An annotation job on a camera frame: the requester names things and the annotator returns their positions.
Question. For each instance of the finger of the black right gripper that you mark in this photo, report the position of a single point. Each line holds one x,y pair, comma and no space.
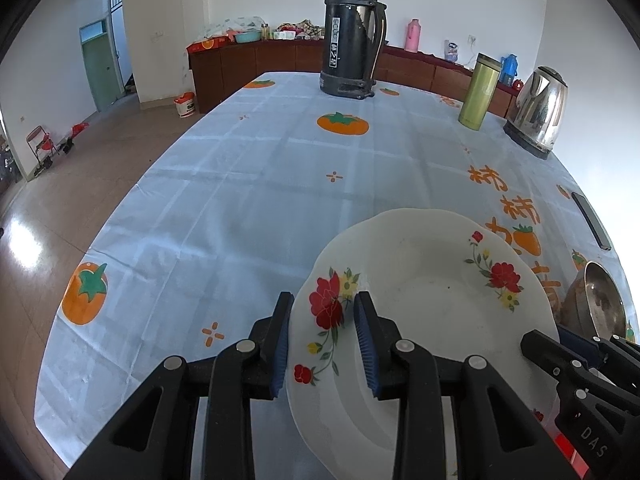
548,355
609,357

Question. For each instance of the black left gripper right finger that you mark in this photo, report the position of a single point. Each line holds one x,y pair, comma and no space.
495,434

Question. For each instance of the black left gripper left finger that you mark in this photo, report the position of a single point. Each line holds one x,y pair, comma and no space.
151,436

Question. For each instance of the stainless steel bowl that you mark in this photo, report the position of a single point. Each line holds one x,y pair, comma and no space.
593,306

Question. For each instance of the white floral plate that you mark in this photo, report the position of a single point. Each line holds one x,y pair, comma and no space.
450,285

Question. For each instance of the black smartphone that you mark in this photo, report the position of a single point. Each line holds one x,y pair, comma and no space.
595,225

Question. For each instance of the blue persimmon tablecloth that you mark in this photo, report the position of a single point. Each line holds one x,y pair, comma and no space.
239,209

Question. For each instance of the stainless steel electric kettle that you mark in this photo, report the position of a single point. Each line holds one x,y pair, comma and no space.
534,121

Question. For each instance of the green tumbler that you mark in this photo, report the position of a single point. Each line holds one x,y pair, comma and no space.
480,92

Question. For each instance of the blue thermos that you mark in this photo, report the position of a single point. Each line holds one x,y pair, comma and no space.
509,69

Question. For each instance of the red folding chair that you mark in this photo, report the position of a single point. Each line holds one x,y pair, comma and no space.
43,148

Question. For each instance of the white plastic bucket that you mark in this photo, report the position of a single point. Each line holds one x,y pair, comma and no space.
185,104

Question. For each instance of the pink thermos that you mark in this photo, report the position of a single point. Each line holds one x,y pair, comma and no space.
413,33

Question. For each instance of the green door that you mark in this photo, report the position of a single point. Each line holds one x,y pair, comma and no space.
101,67

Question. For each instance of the dark wooden sideboard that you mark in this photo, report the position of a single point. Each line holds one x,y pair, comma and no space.
219,70

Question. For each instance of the large black thermos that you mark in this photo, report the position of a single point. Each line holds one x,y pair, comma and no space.
354,37

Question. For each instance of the teal basin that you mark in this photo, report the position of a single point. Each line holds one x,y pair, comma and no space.
248,36

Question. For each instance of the mesh food cover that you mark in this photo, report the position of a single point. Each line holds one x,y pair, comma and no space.
230,27

